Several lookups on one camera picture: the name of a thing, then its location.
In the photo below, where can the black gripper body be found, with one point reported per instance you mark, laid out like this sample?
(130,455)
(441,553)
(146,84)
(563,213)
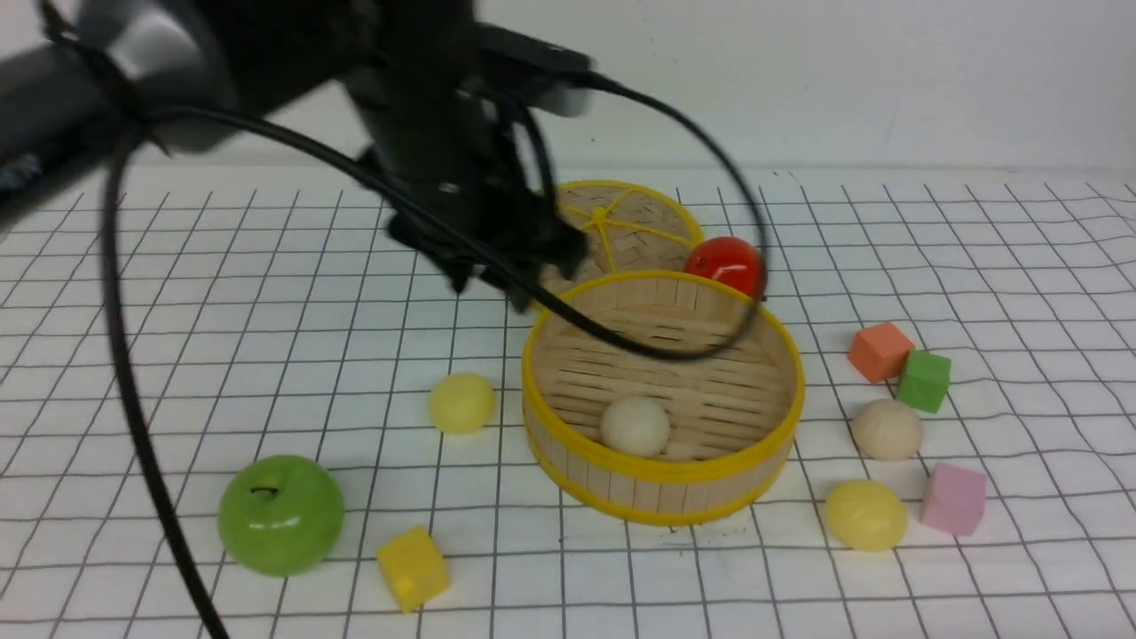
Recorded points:
(448,107)

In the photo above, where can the yellow bun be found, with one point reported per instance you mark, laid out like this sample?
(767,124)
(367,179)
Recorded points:
(462,403)
(865,515)

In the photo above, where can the white bun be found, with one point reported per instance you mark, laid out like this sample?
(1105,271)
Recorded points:
(635,425)
(887,431)

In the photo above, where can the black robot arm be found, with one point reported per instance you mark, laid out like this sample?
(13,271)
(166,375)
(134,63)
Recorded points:
(65,102)

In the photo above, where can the woven bamboo steamer lid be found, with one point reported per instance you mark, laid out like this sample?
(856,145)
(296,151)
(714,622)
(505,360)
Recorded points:
(628,227)

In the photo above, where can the bamboo steamer tray yellow rim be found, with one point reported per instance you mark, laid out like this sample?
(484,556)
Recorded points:
(732,421)

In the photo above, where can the red tomato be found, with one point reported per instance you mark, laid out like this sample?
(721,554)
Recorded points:
(734,262)

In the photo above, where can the white grid tablecloth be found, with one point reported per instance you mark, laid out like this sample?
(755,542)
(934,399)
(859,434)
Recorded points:
(270,316)

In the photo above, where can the green apple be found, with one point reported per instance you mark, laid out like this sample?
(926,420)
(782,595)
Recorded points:
(281,516)

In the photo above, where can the yellow foam cube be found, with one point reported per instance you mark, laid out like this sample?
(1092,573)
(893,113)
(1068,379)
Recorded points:
(413,569)

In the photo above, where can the orange foam cube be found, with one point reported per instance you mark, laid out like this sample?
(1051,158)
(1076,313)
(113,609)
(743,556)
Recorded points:
(879,352)

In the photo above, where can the green foam cube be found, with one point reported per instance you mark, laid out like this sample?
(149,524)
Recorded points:
(925,381)

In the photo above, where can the pink foam cube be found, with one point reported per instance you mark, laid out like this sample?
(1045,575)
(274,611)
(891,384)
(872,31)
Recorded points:
(954,500)

